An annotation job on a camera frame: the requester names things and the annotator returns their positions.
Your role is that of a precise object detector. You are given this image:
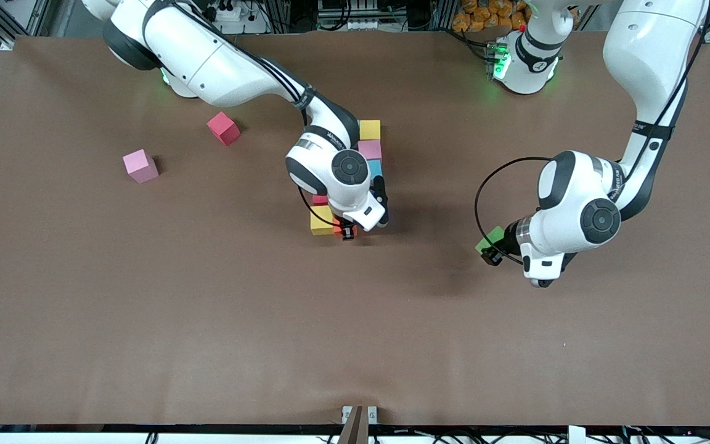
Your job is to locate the green foam cube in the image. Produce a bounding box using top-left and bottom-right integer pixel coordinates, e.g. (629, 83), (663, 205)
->
(475, 226), (507, 253)

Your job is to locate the brown table mat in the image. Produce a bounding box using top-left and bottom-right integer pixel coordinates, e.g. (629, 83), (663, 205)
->
(0, 30), (710, 427)

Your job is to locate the white equipment box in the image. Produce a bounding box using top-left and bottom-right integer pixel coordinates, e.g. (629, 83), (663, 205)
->
(317, 0), (393, 31)

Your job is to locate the orange snack bag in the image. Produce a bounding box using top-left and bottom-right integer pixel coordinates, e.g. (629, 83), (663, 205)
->
(452, 0), (528, 33)

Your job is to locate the white power strip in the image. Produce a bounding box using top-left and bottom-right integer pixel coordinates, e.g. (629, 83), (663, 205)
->
(207, 3), (263, 35)

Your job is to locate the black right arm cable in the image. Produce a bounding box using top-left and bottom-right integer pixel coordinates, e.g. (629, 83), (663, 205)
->
(145, 0), (346, 228)

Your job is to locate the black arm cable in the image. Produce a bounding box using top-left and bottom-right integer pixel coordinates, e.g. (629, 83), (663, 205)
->
(145, 0), (346, 228)
(474, 0), (710, 266)

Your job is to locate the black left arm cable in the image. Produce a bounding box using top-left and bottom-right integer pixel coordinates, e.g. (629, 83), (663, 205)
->
(474, 0), (710, 266)

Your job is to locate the silver camera pole bracket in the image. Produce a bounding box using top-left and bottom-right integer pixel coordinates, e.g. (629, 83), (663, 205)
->
(341, 405), (378, 426)

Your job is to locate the aluminium frame rail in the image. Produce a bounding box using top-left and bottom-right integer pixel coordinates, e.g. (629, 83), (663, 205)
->
(337, 405), (370, 444)

